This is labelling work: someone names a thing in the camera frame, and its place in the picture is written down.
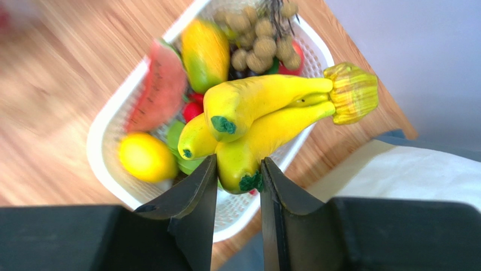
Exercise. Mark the yellow lemon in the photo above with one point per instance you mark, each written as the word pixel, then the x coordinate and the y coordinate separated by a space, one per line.
pixel 147 158

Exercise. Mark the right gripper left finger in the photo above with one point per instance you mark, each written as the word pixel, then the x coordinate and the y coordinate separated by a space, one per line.
pixel 171 232

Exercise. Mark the blue yellow checked pillow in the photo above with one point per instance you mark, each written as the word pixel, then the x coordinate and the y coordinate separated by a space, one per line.
pixel 390 167

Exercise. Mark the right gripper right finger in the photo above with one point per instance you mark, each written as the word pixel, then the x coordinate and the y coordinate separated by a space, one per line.
pixel 301 232

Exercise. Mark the yellow banana bunch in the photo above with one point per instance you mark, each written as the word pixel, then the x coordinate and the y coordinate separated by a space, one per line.
pixel 246 120

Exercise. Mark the watermelon slice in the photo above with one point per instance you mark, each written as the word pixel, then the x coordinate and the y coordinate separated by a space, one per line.
pixel 162 89

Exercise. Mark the brown longan bunch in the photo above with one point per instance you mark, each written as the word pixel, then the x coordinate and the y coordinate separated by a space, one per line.
pixel 262 39

